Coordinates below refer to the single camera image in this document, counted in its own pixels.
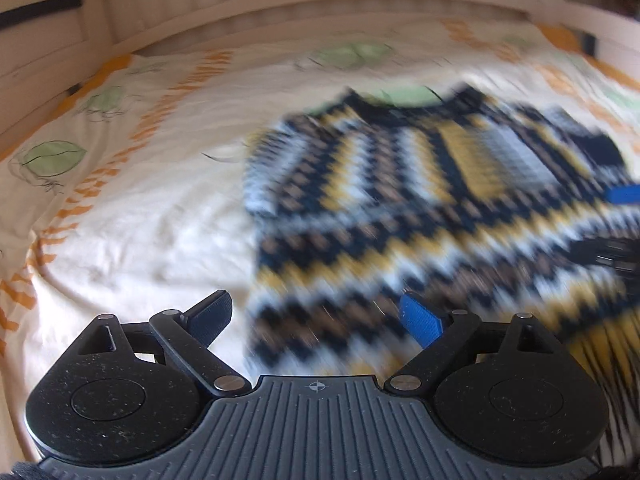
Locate orange bed sheet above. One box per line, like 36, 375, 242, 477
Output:
0, 22, 640, 161

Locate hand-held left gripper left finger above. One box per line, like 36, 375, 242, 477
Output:
64, 289, 252, 397

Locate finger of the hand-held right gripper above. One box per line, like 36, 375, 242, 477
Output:
604, 184, 640, 207
571, 237, 640, 278

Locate patterned knit sweater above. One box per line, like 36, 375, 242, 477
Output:
242, 82, 640, 467

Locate white leaf print duvet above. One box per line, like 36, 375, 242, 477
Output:
0, 15, 640, 466

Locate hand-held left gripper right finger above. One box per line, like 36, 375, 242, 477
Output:
383, 291, 569, 396

